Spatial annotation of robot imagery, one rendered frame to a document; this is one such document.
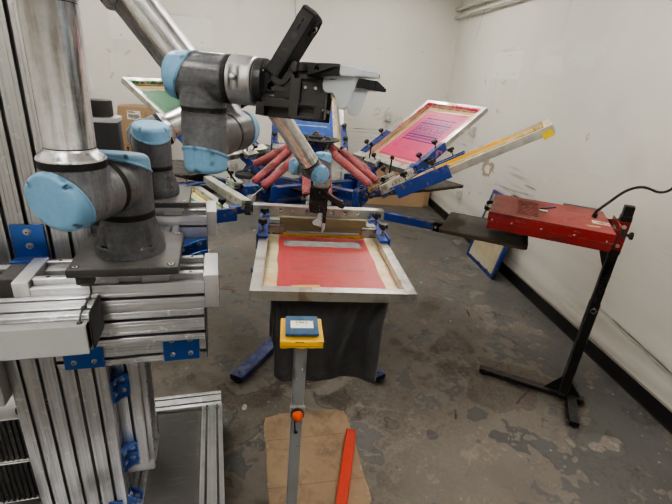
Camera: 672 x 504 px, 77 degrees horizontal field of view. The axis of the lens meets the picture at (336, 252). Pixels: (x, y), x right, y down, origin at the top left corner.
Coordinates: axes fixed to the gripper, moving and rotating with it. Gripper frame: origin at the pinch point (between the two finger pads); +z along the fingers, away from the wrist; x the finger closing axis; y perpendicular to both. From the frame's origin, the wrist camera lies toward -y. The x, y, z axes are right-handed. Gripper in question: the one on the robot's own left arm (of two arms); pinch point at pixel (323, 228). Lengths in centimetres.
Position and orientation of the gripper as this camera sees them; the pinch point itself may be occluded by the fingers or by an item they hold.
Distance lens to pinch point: 199.6
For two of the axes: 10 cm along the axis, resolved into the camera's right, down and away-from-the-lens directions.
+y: -9.9, -0.3, -1.3
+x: 1.0, 3.9, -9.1
